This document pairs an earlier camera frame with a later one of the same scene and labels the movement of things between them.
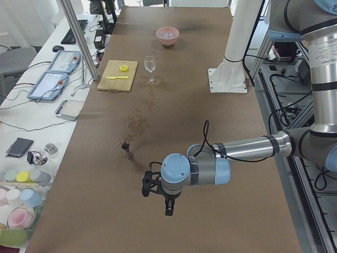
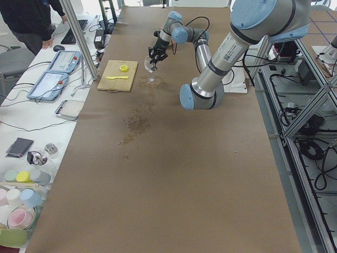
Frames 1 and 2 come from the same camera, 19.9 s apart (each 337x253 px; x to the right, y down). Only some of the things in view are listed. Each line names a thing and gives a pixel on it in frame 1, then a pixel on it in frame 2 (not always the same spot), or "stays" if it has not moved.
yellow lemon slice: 124,68 stays
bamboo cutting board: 118,76 stays
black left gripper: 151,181 -> 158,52
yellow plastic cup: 23,176 stays
